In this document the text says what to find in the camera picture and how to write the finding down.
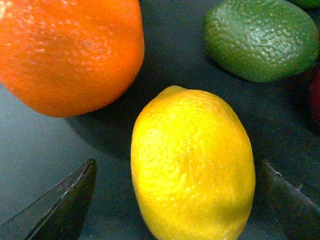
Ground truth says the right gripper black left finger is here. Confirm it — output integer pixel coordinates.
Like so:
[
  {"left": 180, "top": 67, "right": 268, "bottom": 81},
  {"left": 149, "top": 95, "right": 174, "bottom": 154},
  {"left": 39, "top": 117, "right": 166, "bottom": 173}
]
[{"left": 0, "top": 158, "right": 97, "bottom": 240}]

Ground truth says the red yellow apple centre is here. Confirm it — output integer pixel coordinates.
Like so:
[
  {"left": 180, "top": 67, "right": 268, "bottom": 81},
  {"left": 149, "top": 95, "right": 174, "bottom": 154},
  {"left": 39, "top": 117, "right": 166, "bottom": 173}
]
[{"left": 308, "top": 63, "right": 320, "bottom": 129}]

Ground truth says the dark green avocado centre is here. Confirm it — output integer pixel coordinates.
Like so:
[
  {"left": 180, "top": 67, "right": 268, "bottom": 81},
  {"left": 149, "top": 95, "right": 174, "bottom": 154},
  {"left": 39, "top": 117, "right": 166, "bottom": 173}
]
[{"left": 203, "top": 0, "right": 320, "bottom": 83}]

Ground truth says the large orange left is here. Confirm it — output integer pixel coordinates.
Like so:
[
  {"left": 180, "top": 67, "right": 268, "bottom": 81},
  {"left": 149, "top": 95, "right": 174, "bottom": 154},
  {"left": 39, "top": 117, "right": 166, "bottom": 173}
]
[{"left": 0, "top": 0, "right": 145, "bottom": 117}]

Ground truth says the yellow lemon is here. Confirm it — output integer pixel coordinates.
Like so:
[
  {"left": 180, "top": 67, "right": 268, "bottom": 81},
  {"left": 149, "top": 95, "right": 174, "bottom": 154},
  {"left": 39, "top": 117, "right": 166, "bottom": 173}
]
[{"left": 130, "top": 85, "right": 256, "bottom": 240}]

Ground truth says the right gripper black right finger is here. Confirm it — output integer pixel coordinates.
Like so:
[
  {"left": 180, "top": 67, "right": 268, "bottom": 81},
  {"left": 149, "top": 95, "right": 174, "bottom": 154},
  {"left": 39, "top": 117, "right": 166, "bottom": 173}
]
[{"left": 260, "top": 159, "right": 320, "bottom": 240}]

